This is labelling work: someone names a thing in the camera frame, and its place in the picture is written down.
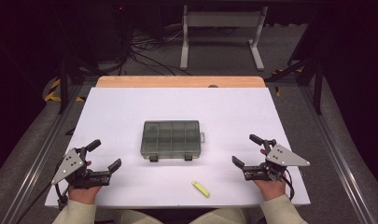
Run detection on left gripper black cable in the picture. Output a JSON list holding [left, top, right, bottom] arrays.
[[16, 181, 70, 224]]

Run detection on white metal stand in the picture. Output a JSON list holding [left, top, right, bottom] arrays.
[[179, 4, 269, 72]]

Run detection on person's legs beige trousers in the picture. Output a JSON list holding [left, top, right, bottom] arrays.
[[114, 207, 250, 224]]

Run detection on translucent grey plastic organizer box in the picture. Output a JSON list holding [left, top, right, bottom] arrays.
[[139, 119, 206, 163]]

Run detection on aluminium floor rail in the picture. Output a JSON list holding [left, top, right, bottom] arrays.
[[298, 85, 378, 224], [0, 83, 85, 224]]

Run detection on yellow-green plastic clip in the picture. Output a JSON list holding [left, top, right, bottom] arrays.
[[190, 180, 211, 199]]

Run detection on person's left hand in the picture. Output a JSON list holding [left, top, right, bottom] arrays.
[[67, 160, 103, 205]]

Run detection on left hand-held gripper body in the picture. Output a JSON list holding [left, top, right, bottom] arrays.
[[50, 147, 114, 189]]

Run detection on person's right hand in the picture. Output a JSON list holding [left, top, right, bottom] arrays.
[[252, 148, 287, 202]]

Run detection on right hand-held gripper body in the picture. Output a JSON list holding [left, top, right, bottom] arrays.
[[242, 144, 312, 182]]

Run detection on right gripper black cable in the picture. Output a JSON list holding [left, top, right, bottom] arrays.
[[281, 167, 296, 201]]

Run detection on yellow black floor tape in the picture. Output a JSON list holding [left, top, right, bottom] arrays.
[[44, 77, 86, 104]]

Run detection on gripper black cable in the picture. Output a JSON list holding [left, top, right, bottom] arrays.
[[16, 181, 70, 224], [281, 167, 296, 201]]

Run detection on black floor cables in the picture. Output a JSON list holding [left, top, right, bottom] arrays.
[[126, 24, 194, 77]]

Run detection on black tripod stand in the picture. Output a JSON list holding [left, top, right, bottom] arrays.
[[50, 46, 101, 116], [264, 18, 326, 116]]

